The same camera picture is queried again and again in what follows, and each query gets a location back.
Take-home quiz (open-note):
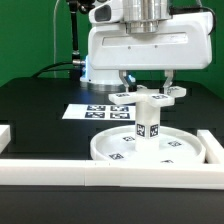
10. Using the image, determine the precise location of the white cross-shaped table base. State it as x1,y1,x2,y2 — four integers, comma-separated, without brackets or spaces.
108,86,186,107

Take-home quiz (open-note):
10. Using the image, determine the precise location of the white cable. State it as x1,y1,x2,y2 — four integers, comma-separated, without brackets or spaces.
52,0,62,79

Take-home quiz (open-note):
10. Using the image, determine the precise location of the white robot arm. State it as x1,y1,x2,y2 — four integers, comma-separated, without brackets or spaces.
80,0,216,91

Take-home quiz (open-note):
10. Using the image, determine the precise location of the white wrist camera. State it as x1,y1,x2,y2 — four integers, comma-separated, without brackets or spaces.
89,0,124,24

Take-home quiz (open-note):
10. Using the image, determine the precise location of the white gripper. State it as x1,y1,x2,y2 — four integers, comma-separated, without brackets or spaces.
88,12,212,94

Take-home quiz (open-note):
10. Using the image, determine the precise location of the white marker sheet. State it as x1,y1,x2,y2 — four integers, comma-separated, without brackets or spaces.
63,104,135,121

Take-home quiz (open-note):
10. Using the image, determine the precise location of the black cable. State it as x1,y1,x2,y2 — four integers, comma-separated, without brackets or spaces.
31,61,83,78

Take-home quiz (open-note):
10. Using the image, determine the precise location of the white U-shaped obstacle fence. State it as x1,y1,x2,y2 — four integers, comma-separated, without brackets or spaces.
0,130,224,190

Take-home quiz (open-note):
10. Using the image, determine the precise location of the white round table top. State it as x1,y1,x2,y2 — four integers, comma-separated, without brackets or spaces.
90,125,206,164

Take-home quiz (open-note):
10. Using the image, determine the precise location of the black camera stand pole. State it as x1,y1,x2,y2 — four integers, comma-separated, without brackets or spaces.
66,0,95,81

